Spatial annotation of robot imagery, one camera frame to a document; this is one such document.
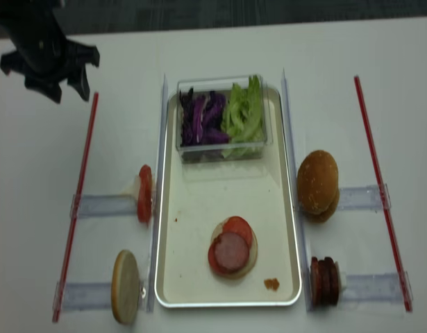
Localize sauce blob on tray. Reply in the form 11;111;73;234
264;278;280;291

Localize lower right clear rail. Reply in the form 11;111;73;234
339;273;413;303

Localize cream metal tray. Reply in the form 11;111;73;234
154;86;302;308

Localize upright bun half slice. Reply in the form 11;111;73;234
110;250;140;325

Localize lower left clear rail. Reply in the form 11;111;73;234
52;279;147;311

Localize right red straw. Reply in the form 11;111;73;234
353;75;413;313

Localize sausage slice on bun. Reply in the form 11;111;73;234
212;232;249;273

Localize green lettuce leaves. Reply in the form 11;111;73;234
220;75;265;144

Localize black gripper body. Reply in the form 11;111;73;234
0;10;100;80

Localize upright tomato slices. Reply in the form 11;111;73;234
137;164;153;224

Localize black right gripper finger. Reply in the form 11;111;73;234
67;67;90;101

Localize stack of meat patties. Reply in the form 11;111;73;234
310;257;342;307

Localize tomato slices on bun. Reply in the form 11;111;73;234
208;216;255;275

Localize right long clear rail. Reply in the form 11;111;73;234
281;69;312;312

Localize upper right clear rail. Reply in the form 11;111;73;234
337;185;391;211

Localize clear plastic salad box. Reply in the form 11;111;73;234
175;74;272;163

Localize upper left clear rail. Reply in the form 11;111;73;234
69;194;137;219

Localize bottom bun on tray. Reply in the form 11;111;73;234
210;216;259;278

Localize white patty pusher block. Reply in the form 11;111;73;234
338;271;347;293

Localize purple cabbage shreds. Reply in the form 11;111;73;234
179;87;230;146

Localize sesame burger bun tops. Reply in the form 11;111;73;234
296;150;340;223

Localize red straw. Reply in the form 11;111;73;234
52;92;99;324
353;75;413;313

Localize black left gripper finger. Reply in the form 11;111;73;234
24;78;62;104

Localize left red straw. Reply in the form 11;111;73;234
52;92;99;324

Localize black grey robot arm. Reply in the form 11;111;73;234
0;0;100;103

